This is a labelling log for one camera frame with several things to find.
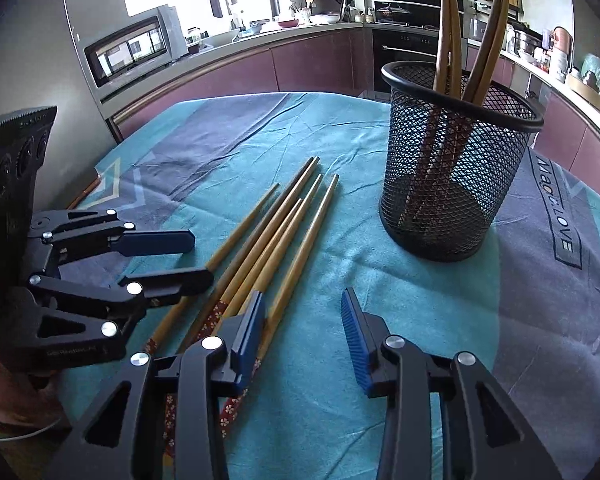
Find pink thermos kettle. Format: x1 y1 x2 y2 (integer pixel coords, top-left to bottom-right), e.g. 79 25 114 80
553 26 572 63

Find white bowl on counter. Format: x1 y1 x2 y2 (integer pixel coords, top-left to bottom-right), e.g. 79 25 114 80
202 29 240 48

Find white microwave oven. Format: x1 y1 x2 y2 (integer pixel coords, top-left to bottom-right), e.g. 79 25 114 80
83 4 188 103

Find blue grey striped tablecloth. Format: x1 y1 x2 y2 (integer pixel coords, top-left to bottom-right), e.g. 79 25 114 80
62 93 600 479

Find black range hood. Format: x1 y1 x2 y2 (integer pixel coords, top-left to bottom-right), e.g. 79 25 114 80
374 0 441 28

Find person left hand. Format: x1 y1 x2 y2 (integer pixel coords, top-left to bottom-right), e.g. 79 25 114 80
0 362 64 428

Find grey refrigerator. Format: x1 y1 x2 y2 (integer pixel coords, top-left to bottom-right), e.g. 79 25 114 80
0 0 128 209

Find black built-in oven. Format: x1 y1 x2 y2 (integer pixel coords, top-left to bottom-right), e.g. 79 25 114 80
372 28 438 93

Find black mesh utensil cup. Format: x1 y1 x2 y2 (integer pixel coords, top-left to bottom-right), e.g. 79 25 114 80
379 61 544 262

